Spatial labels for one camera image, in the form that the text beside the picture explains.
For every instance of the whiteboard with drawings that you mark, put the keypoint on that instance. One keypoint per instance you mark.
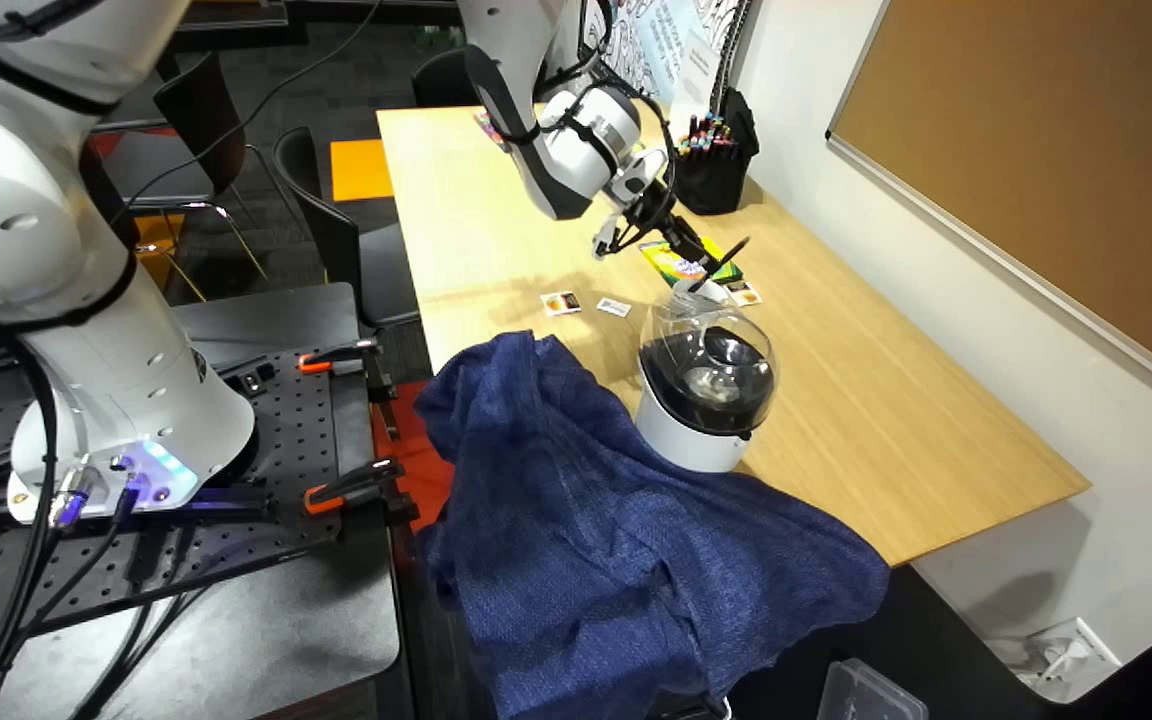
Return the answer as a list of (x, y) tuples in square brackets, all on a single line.
[(677, 46)]

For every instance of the orange box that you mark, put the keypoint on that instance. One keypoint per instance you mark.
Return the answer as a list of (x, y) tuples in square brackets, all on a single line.
[(362, 170)]

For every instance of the black office chair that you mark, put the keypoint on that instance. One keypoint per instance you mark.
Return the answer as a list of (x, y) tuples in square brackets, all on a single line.
[(189, 146), (351, 233)]

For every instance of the clear plastic container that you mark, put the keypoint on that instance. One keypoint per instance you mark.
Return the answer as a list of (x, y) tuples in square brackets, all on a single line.
[(870, 689)]

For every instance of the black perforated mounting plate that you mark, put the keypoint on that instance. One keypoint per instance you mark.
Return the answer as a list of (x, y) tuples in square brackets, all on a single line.
[(137, 562)]

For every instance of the small white card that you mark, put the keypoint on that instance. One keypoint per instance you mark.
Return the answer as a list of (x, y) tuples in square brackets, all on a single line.
[(613, 304)]

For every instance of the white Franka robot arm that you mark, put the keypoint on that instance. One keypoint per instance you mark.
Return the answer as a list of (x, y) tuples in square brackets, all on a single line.
[(70, 266)]

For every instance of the dark blue cloth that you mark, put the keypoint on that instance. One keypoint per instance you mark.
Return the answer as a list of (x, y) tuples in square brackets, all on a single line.
[(602, 562)]

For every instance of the black pencil holder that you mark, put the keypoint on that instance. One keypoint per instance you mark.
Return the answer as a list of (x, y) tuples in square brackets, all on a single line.
[(722, 163)]

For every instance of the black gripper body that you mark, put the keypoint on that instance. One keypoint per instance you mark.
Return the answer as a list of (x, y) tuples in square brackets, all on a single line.
[(643, 184)]

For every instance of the colourful marker box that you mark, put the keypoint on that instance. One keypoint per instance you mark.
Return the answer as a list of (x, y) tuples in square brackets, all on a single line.
[(722, 275)]

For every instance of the brown cork board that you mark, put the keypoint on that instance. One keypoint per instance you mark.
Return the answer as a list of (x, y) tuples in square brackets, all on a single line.
[(1057, 172)]

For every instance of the orange black clamp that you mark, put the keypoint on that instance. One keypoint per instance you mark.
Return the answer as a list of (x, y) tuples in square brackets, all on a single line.
[(351, 490), (331, 357)]

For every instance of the small card orange print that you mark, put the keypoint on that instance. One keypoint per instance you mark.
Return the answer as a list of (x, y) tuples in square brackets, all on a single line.
[(556, 300)]

